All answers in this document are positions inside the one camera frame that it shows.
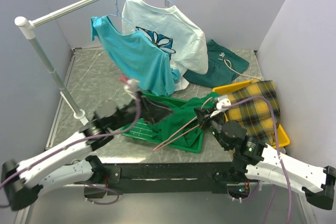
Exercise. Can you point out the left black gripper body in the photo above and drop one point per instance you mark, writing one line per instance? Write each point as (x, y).
(128, 114)

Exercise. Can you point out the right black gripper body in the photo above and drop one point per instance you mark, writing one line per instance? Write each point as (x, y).
(215, 126)

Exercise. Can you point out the green t shirt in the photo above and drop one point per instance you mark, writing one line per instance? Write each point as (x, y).
(183, 124)

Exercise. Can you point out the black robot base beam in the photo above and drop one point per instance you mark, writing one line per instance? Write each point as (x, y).
(132, 178)

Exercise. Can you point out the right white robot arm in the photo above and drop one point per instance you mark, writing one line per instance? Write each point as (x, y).
(255, 160)

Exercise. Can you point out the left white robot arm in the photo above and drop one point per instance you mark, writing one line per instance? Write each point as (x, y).
(71, 161)

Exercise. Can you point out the turquoise t shirt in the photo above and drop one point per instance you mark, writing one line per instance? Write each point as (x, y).
(136, 56)

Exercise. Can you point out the white flower print t shirt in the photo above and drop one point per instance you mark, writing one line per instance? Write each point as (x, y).
(172, 32)

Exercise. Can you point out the green plastic tray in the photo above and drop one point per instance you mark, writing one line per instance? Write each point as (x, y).
(188, 139)

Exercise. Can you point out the yellow plaid cloth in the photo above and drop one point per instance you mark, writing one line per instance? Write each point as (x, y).
(254, 106)

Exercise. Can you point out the yellow plastic tray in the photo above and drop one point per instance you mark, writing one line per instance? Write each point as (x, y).
(278, 129)

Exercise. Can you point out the dark teal shorts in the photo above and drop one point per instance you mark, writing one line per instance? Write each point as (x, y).
(218, 73)

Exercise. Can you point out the metal clothes rack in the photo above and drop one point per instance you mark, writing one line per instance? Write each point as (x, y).
(29, 95)

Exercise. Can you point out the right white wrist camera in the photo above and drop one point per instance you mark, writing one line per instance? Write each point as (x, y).
(222, 103)

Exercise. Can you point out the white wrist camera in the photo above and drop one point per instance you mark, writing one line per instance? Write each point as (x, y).
(222, 103)
(130, 86)

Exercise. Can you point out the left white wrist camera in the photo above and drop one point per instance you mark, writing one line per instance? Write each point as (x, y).
(130, 86)

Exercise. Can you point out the blue wire hanger left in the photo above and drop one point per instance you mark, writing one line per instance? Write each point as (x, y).
(118, 14)

